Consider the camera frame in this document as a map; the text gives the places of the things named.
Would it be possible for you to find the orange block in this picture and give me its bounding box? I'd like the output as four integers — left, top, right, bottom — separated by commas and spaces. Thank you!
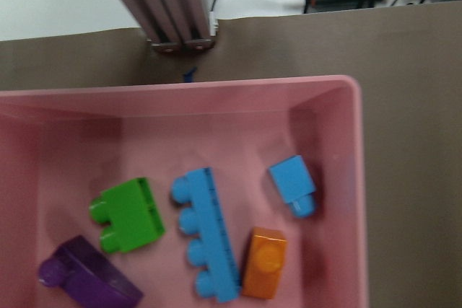
241, 226, 287, 299

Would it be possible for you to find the long blue block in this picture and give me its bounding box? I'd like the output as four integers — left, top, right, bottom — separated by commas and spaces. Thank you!
171, 167, 240, 303

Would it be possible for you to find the small blue block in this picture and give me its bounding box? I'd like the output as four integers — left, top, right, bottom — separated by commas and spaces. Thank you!
269, 155, 316, 218

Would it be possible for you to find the pink plastic box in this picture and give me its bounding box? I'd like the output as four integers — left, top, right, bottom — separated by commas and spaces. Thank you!
1, 76, 369, 307

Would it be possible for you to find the green block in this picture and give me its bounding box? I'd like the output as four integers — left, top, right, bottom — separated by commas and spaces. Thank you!
89, 177, 165, 253

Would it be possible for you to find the purple block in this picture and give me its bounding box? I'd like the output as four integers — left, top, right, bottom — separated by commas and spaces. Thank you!
38, 235, 144, 307

